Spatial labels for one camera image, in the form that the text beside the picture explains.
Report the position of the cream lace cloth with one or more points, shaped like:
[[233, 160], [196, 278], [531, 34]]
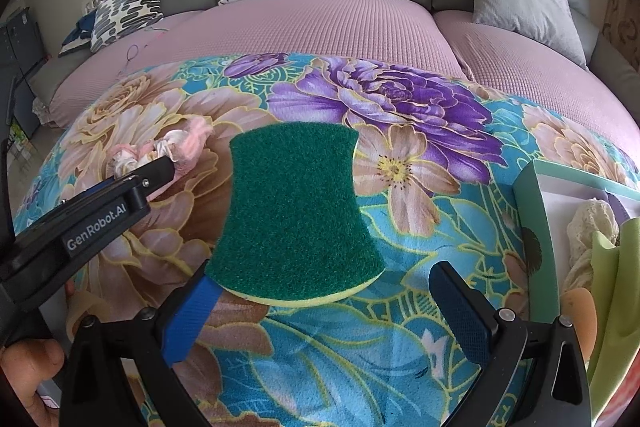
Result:
[[590, 227]]

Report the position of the dark grey cabinet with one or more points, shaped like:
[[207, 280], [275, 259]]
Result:
[[25, 72]]

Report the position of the green yellow scouring sponge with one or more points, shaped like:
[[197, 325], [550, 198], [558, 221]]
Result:
[[295, 217]]

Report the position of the pink waffle sofa cover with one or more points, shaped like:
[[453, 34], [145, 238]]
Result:
[[550, 67], [300, 27]]

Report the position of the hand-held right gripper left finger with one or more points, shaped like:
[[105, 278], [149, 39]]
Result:
[[187, 322]]

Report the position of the yellow-green cloth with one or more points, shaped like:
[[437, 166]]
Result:
[[615, 297]]

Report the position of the dark blue pillow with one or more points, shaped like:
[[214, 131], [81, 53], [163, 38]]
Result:
[[80, 32]]

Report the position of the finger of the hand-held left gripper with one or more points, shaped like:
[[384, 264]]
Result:
[[155, 174]]

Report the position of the pink tie-dye scrunchie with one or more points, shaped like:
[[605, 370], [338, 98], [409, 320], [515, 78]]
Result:
[[165, 147]]

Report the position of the beige makeup puff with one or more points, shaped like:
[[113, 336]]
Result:
[[577, 317]]

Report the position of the person's left hand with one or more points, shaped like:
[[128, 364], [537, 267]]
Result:
[[25, 382]]

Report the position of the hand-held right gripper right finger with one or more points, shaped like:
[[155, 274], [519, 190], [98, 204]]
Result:
[[462, 317]]

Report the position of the floral printed blanket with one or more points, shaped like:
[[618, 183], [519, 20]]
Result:
[[400, 107]]

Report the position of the white patterned bag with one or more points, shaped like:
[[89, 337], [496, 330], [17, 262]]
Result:
[[42, 114]]

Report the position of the black white patterned pillow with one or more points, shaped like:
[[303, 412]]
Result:
[[125, 12]]

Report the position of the green white carton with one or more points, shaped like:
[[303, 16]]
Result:
[[20, 134]]

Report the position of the teal white shallow box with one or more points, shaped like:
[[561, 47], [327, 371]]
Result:
[[537, 227]]

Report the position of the pink white fluffy towel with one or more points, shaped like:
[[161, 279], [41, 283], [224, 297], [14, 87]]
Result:
[[625, 402]]

